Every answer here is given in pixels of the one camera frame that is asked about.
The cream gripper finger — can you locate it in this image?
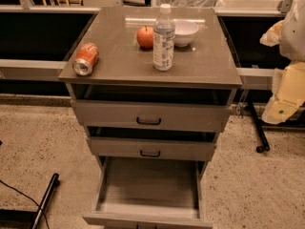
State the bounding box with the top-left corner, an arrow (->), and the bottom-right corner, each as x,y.
259,20 -> 283,47

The grey drawer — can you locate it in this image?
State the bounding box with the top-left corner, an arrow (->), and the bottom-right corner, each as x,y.
87,127 -> 217,161
83,157 -> 213,229
71,85 -> 231,133

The black stand leg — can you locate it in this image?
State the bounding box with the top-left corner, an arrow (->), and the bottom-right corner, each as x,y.
248,100 -> 270,153
30,173 -> 60,229

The clear plastic water bottle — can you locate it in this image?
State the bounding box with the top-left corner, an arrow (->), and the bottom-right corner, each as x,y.
152,4 -> 175,71

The black floor cable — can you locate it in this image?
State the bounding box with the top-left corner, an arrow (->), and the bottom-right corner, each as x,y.
0,178 -> 51,229

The black stand leg left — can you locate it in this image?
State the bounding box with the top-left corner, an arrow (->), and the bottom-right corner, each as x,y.
30,173 -> 60,229

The top grey drawer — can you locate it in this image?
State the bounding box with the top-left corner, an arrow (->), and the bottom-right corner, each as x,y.
71,85 -> 231,133

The grey drawer cabinet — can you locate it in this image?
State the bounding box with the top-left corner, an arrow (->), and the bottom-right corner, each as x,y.
57,6 -> 243,229

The orange soda can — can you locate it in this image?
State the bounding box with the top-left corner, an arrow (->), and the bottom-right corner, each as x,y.
72,43 -> 99,76

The red apple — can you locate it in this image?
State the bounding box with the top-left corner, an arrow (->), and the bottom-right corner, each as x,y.
136,26 -> 153,49

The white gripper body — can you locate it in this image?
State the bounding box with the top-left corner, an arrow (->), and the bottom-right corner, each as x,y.
261,62 -> 305,125

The middle grey drawer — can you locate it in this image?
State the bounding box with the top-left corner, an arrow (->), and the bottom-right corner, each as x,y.
87,127 -> 217,161

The bottom grey drawer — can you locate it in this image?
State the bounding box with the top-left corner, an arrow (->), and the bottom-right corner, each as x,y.
83,157 -> 213,229

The grey metal railing frame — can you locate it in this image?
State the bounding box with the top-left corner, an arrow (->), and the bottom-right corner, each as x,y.
0,0 -> 298,81

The white ceramic bowl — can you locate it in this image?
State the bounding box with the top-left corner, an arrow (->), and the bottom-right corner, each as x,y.
174,20 -> 199,47

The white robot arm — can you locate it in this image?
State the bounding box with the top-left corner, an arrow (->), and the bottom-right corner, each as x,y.
260,0 -> 305,125

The black stand leg right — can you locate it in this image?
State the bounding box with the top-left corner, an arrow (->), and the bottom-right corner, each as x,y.
248,100 -> 270,153

